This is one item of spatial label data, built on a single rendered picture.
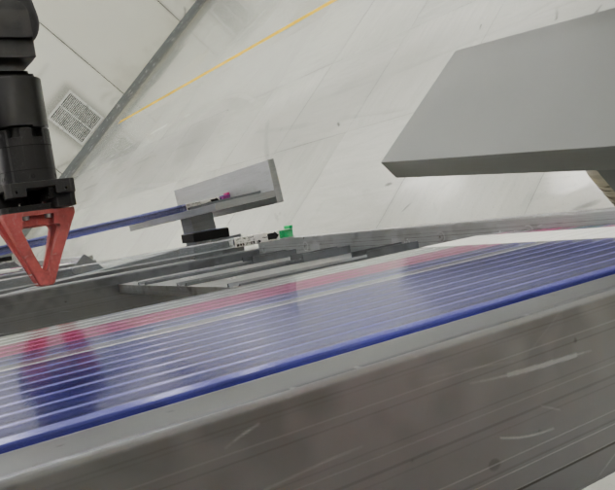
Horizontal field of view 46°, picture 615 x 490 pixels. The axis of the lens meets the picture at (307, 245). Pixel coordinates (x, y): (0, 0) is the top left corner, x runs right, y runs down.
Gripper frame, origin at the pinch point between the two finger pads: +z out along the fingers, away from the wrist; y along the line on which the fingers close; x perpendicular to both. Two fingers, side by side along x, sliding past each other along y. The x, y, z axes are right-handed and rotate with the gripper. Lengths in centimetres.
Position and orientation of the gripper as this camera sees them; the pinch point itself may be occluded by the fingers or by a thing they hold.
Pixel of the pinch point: (44, 277)
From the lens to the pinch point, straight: 77.6
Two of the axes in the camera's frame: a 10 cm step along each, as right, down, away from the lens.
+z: 1.5, 9.9, 0.5
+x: 8.3, -1.5, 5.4
